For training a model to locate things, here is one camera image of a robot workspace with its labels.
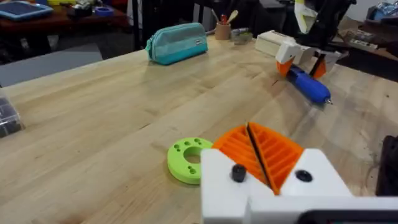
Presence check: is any finger of the white orange right gripper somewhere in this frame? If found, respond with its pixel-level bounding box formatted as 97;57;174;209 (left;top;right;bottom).
310;49;343;80
274;40;303;78

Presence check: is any white orange left gripper left finger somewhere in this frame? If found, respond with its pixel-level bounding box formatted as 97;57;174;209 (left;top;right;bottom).
200;123;276;224

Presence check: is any white orange left gripper right finger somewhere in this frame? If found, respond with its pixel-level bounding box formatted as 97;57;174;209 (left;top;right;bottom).
248;121;354;197

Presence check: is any blue electric screwdriver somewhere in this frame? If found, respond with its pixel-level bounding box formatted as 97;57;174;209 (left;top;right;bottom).
285;64;333;105

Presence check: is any pale flat box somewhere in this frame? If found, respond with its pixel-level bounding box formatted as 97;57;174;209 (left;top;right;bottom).
254;29;315;65

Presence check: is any small clear container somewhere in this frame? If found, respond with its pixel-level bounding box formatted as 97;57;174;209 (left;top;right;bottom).
231;27;254;45

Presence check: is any green disc with holes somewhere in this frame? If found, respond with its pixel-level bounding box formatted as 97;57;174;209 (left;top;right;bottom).
166;137;214;185

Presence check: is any wooden spoon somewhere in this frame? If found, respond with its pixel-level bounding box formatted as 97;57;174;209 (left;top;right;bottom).
226;9;239;26

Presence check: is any brown cup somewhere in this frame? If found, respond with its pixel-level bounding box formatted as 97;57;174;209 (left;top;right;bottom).
215;22;233;41

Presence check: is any black object at table edge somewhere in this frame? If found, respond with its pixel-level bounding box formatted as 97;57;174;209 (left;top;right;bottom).
375;134;398;197

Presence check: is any teal zip bag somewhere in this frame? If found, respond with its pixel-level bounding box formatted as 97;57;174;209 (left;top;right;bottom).
144;22;209;66

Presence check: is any blue tape roll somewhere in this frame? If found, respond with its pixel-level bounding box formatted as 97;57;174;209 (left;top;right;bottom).
94;6;115;18

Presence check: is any dark brown side table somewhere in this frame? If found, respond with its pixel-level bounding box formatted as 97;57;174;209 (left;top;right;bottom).
0;4;131;35

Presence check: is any clear box with dark contents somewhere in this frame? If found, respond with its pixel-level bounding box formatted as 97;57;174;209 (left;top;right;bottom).
0;88;25;139

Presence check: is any blue flat tray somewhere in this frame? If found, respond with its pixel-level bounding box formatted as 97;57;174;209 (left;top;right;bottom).
0;0;54;22

